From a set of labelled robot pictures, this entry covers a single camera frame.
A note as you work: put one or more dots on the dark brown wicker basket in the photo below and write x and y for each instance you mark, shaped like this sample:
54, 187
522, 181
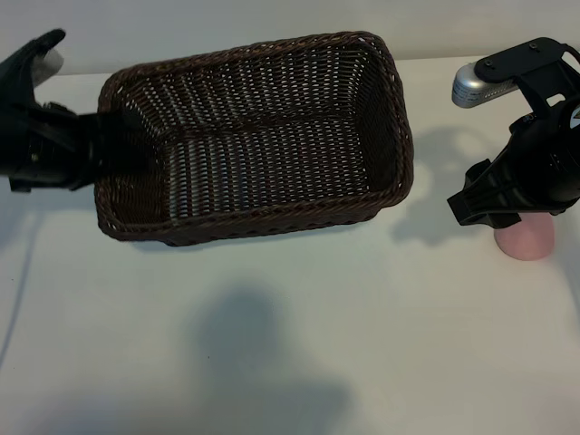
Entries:
272, 149

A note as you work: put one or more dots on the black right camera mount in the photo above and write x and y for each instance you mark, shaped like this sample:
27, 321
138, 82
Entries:
521, 59

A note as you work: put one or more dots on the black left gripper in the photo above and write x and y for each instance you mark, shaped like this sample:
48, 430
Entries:
41, 145

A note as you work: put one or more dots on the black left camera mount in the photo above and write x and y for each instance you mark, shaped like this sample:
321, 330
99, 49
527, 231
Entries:
27, 59

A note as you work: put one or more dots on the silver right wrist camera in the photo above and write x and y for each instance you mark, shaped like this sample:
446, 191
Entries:
471, 88

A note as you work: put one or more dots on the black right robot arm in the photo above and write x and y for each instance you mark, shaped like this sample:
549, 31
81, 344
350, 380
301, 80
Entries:
576, 115

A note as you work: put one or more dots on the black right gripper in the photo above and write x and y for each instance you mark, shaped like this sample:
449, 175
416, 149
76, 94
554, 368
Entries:
534, 172

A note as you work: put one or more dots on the pink toy peach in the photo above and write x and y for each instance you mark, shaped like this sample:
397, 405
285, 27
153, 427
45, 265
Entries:
528, 244

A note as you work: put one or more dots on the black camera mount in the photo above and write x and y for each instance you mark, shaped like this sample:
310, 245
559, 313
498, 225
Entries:
521, 59
27, 59

